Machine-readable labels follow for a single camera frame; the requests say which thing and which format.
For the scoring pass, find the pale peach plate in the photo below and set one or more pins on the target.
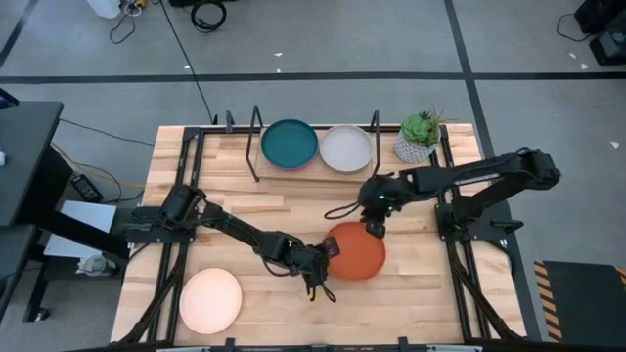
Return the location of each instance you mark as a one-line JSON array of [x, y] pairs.
[[210, 300]]

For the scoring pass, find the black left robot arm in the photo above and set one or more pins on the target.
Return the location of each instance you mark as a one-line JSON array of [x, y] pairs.
[[235, 227]]

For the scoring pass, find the cream plate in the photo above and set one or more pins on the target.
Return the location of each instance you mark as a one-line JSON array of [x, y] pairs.
[[345, 149]]

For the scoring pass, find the dark teal plate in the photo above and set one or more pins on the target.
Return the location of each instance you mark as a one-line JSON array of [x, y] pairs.
[[289, 143]]

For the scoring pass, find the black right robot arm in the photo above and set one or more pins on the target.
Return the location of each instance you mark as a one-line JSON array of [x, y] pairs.
[[489, 171]]

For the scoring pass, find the crumpled grey-white bag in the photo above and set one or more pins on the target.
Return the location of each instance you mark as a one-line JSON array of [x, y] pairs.
[[95, 266]]

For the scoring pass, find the black equipment case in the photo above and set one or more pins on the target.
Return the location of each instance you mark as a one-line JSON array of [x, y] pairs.
[[601, 14], [609, 49]]

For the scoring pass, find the orange plate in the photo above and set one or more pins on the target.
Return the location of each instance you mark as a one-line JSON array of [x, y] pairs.
[[359, 254]]

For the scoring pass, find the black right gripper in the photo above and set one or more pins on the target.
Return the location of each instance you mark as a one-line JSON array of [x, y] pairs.
[[384, 195]]

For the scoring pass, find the black hazard-striped floor mat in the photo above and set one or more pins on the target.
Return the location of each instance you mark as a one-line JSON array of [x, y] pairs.
[[587, 303]]

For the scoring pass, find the white container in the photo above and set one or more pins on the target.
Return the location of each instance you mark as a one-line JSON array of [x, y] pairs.
[[104, 7]]

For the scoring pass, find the white patterned plant pot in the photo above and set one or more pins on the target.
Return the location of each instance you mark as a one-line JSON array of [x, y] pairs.
[[413, 151]]

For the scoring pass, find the black aluminium table frame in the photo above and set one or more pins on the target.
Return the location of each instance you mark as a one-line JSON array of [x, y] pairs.
[[220, 129]]

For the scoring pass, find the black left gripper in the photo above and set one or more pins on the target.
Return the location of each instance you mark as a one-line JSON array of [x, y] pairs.
[[313, 266]]

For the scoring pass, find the black side desk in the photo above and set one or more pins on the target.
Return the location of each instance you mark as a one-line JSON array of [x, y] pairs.
[[24, 156]]

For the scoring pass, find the green succulent plant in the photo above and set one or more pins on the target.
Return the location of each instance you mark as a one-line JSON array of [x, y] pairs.
[[419, 128]]

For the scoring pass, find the black power adapter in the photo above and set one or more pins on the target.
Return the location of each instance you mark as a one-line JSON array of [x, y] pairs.
[[86, 188]]

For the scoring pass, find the white flat sheet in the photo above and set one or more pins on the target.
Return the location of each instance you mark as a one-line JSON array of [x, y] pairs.
[[88, 215]]

